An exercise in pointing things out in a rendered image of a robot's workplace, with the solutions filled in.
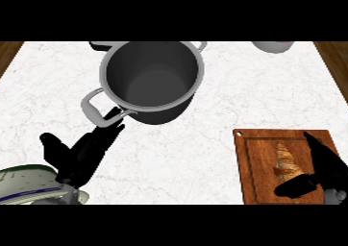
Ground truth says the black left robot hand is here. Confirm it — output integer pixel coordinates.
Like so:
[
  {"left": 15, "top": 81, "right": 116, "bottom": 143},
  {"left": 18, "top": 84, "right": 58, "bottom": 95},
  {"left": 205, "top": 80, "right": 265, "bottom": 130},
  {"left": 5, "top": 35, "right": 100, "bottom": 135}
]
[{"left": 39, "top": 106, "right": 126, "bottom": 189}]

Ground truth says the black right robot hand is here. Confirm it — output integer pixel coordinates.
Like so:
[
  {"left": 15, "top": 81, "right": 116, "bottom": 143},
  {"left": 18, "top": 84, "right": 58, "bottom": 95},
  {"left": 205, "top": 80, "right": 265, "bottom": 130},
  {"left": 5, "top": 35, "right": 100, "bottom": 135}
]
[{"left": 273, "top": 131, "right": 348, "bottom": 199}]

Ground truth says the golden brown croissant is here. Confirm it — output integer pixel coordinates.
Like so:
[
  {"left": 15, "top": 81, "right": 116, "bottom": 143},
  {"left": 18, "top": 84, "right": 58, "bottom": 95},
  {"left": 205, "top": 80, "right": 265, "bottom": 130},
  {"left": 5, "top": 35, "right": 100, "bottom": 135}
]
[{"left": 273, "top": 141, "right": 307, "bottom": 183}]

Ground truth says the brown wooden cutting board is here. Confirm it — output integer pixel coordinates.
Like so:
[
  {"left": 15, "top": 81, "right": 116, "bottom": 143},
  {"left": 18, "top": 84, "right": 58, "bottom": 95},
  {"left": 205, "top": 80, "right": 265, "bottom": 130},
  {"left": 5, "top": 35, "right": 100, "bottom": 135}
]
[{"left": 231, "top": 128, "right": 339, "bottom": 206}]

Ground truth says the grey steel pot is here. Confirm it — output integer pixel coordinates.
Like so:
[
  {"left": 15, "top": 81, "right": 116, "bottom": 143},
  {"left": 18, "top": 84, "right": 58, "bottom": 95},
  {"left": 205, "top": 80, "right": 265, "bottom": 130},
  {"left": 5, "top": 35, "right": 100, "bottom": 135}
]
[{"left": 80, "top": 40, "right": 209, "bottom": 129}]

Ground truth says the grey round container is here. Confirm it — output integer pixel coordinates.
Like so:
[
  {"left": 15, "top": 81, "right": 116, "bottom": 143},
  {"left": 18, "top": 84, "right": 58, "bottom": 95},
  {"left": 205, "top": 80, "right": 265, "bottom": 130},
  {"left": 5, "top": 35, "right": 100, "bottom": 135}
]
[{"left": 251, "top": 40, "right": 296, "bottom": 55}]

